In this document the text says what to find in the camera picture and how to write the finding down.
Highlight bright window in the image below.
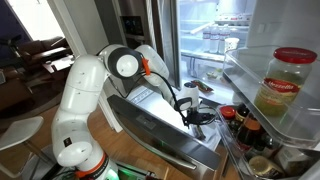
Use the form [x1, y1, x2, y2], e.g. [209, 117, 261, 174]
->
[6, 0, 66, 43]

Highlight glass fridge shelf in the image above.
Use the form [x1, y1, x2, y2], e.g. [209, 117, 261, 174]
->
[180, 49, 228, 64]

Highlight white stool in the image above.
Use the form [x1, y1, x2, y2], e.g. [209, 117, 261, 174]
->
[0, 115, 45, 179]

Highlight dark sauce bottle black cap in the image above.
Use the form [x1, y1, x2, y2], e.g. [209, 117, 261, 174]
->
[233, 103, 250, 133]

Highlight white paper cup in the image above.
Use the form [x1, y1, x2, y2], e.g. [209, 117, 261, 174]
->
[224, 37, 241, 54]

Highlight pickle jar with red lid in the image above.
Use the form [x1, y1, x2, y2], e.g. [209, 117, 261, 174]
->
[253, 47, 318, 118]

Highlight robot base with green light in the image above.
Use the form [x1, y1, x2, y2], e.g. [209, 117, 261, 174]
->
[108, 159, 158, 180]

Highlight brown leather sofa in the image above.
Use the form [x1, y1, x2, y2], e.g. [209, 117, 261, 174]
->
[16, 35, 73, 69]

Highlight water and ice dispenser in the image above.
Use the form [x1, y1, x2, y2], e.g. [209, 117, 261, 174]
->
[120, 14, 153, 51]

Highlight large clear door bin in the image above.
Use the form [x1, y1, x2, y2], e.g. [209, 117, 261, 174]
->
[222, 44, 320, 149]

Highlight long steel fridge door handle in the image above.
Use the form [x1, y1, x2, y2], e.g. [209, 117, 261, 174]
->
[144, 0, 169, 88]

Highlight brown bottle orange cap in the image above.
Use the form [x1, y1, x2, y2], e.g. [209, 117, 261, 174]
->
[237, 118, 262, 148]

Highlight open white fridge door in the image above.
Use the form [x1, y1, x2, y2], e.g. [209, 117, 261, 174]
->
[214, 0, 320, 180]

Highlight small jar with red lid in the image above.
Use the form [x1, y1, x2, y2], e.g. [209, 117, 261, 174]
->
[219, 105, 237, 126]

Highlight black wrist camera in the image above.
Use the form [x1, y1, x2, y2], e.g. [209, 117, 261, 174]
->
[199, 112, 218, 126]

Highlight red green tomato packet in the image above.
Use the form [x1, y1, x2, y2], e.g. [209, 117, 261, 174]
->
[191, 79, 214, 93]

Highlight stainless fridge door with dispenser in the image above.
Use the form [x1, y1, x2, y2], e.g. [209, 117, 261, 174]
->
[94, 0, 181, 98]

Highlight dark wooden coffee table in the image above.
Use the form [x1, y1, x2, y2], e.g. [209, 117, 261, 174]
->
[42, 54, 76, 75]

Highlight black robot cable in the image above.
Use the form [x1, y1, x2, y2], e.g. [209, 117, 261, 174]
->
[141, 58, 218, 129]

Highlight jar with yellow lid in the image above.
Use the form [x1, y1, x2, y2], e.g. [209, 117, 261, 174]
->
[248, 154, 284, 179]

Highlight stainless freezer drawer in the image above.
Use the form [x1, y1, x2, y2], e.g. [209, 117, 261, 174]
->
[107, 84, 231, 180]

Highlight lit fridge interior cabinet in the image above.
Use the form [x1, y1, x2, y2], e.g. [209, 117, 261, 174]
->
[176, 0, 258, 105]

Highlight curved freezer drawer handle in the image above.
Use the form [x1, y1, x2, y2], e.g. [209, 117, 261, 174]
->
[113, 109, 198, 171]

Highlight clear door bin with bottles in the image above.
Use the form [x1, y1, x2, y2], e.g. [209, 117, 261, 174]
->
[214, 104, 320, 180]

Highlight clear water bottle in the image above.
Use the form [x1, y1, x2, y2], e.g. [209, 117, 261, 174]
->
[202, 26, 212, 53]
[209, 24, 221, 54]
[218, 24, 231, 55]

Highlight white carton box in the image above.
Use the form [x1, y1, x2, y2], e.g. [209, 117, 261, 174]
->
[274, 146, 311, 174]

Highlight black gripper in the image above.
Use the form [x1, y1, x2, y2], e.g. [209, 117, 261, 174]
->
[184, 109, 206, 136]

